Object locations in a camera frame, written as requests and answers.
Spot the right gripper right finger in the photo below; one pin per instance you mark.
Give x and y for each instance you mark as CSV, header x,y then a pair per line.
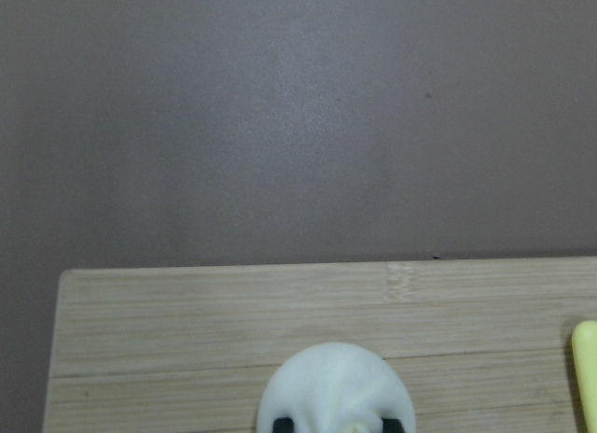
x,y
392,425

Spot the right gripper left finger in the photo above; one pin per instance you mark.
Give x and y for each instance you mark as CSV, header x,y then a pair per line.
x,y
282,425

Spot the yellow plastic knife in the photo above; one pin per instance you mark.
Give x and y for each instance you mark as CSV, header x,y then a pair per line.
x,y
584,354

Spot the bamboo cutting board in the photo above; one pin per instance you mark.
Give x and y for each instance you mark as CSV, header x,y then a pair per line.
x,y
482,345

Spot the white steamed bun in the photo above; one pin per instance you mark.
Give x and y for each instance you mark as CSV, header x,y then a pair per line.
x,y
335,387

